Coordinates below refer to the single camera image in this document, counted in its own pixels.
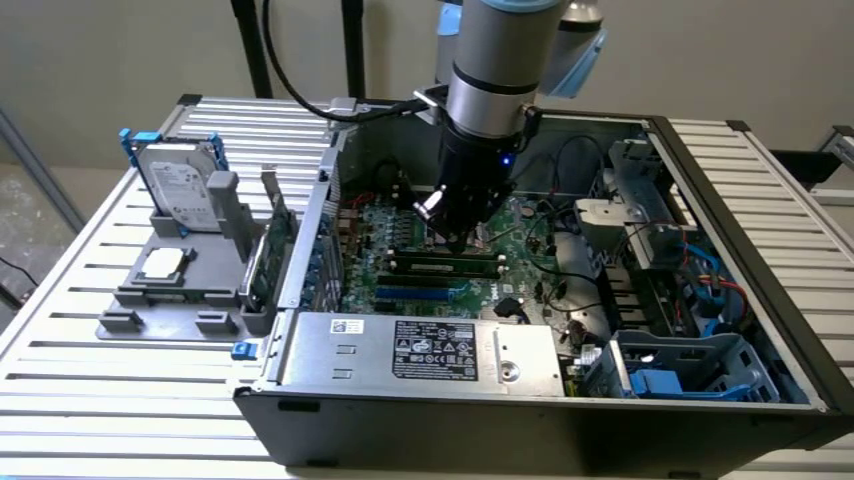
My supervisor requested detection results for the black vertical post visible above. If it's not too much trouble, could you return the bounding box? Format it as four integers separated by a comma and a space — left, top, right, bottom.
228, 0, 275, 99
341, 0, 368, 99

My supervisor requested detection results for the blue plastic drive bracket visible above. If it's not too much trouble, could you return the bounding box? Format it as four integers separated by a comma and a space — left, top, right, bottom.
628, 368, 684, 400

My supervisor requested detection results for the blue expansion slot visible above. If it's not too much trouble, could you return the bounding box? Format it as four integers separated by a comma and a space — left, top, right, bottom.
373, 280, 472, 305

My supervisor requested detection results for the thick black cable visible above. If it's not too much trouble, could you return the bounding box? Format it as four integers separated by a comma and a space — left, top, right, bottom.
260, 0, 428, 124

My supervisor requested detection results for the black expansion slot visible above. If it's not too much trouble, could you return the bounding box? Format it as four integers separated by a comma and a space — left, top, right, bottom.
376, 272, 468, 291

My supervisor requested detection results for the CPU socket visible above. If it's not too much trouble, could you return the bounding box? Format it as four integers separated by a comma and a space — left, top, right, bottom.
413, 218, 503, 252

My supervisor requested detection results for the green Dell motherboard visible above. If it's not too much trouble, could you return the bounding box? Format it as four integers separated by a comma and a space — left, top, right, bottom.
297, 192, 606, 321

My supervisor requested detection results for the black wire loop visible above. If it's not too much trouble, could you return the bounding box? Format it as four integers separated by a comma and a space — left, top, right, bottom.
550, 134, 608, 197

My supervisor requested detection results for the grey parts rack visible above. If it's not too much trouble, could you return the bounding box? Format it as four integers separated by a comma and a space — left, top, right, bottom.
95, 172, 279, 344

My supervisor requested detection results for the silver hard disk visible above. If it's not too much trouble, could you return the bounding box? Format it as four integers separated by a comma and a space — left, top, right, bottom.
136, 142, 225, 234

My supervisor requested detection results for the blue disk carrier frame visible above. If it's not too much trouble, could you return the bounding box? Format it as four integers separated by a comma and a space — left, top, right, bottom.
117, 127, 232, 174

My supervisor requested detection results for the green RAM stick with label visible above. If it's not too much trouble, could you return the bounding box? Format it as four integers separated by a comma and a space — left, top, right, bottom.
391, 261, 504, 281

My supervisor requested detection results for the silver CPU chip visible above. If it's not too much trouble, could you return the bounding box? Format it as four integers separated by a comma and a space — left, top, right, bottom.
141, 246, 189, 279

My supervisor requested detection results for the blue SATA wire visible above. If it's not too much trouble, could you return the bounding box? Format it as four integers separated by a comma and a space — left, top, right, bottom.
672, 239, 755, 331

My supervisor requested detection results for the red SATA wire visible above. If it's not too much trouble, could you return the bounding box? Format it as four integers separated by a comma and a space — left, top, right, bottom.
706, 279, 752, 306

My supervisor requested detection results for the grey power supply unit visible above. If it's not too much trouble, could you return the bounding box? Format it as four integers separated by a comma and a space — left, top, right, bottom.
275, 311, 568, 399

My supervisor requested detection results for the grey metal disk bay cage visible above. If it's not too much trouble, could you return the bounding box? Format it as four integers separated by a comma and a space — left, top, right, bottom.
571, 138, 706, 281

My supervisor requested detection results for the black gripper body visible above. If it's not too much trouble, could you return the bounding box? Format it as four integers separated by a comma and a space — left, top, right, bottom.
411, 123, 530, 254

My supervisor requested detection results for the black open PC case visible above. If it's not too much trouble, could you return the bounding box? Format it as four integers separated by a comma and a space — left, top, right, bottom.
231, 110, 854, 469

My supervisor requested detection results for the grey front drive bay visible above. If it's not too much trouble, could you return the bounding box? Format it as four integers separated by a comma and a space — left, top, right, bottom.
586, 328, 783, 402

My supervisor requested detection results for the green graphics card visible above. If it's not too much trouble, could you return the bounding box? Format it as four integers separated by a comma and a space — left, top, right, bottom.
241, 168, 299, 312

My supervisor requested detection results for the aluminium profile beam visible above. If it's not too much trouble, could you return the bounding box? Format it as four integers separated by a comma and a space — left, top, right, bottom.
810, 125, 854, 205

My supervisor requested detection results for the grey table clamp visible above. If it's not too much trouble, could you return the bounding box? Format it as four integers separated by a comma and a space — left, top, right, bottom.
327, 96, 372, 121

